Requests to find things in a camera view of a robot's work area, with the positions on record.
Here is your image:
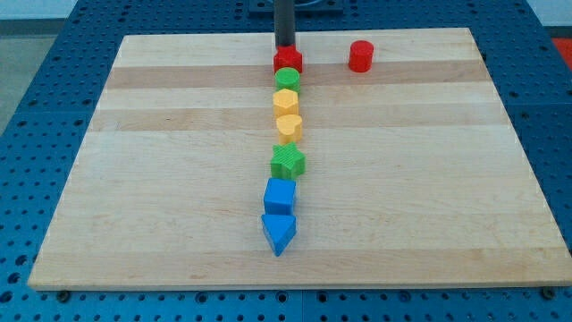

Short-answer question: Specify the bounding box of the light wooden board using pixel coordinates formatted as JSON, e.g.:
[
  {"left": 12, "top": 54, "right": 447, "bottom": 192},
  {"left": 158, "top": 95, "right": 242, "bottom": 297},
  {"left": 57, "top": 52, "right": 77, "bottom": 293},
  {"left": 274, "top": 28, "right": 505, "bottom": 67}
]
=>
[{"left": 29, "top": 28, "right": 571, "bottom": 291}]

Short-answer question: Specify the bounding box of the green star block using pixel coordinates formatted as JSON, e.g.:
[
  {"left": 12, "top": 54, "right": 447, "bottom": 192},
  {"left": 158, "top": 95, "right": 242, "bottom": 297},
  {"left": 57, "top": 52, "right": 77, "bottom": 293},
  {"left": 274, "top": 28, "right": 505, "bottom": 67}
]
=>
[{"left": 270, "top": 142, "right": 306, "bottom": 180}]

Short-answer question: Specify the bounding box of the blue cube block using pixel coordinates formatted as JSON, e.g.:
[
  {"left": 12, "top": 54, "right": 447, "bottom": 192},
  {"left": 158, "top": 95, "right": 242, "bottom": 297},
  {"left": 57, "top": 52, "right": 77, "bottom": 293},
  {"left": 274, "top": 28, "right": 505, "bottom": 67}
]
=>
[{"left": 263, "top": 178, "right": 296, "bottom": 215}]

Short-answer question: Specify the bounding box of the yellow heart block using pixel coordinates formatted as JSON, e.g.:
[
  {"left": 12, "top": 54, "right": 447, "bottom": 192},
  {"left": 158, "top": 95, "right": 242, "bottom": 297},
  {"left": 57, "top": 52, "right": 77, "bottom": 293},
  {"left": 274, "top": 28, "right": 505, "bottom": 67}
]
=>
[{"left": 276, "top": 114, "right": 303, "bottom": 145}]

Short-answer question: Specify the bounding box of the yellow hexagon block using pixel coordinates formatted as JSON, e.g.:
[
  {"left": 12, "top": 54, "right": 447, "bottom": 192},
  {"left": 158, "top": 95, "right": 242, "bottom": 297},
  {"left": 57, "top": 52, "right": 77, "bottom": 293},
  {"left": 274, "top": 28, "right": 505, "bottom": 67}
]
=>
[{"left": 273, "top": 89, "right": 299, "bottom": 118}]

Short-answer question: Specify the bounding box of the blue triangle block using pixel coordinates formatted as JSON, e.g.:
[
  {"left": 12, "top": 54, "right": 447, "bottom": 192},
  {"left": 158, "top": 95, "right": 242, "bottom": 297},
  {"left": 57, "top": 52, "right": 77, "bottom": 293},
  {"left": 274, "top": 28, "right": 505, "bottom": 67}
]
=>
[{"left": 261, "top": 214, "right": 297, "bottom": 257}]

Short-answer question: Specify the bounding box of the green cylinder block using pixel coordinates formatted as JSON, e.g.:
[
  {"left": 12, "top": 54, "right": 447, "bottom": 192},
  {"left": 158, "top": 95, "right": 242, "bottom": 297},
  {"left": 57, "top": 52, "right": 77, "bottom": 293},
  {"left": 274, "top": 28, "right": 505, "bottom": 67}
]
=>
[{"left": 274, "top": 67, "right": 300, "bottom": 93}]

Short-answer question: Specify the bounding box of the red cylinder block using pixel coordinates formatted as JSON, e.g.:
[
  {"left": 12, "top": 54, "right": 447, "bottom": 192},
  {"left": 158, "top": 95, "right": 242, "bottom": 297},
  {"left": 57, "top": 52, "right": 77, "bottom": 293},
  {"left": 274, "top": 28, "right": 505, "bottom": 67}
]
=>
[{"left": 349, "top": 40, "right": 374, "bottom": 72}]

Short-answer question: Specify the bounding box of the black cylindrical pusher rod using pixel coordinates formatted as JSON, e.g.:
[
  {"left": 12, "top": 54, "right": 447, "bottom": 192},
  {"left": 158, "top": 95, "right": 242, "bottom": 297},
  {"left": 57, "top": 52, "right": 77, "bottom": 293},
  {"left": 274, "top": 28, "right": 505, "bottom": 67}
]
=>
[{"left": 273, "top": 0, "right": 296, "bottom": 47}]

